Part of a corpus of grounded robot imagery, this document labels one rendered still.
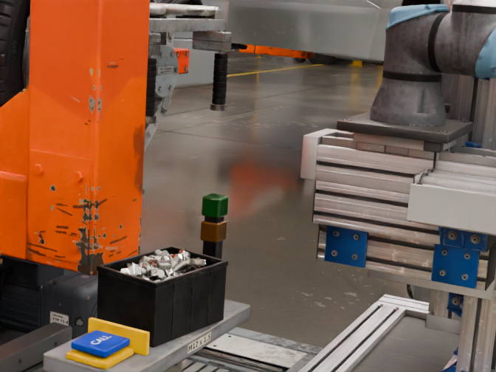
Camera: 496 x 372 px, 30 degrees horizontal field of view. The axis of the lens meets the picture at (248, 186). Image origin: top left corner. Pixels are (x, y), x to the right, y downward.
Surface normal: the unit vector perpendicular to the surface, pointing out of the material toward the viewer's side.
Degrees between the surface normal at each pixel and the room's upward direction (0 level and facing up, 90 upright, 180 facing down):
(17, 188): 90
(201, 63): 90
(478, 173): 90
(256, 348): 0
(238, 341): 0
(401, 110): 72
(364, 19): 99
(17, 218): 90
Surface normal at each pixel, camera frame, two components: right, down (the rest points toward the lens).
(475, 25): -0.38, 0.17
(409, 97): -0.15, -0.11
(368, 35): 0.48, 0.37
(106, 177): 0.89, 0.14
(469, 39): -0.59, 0.10
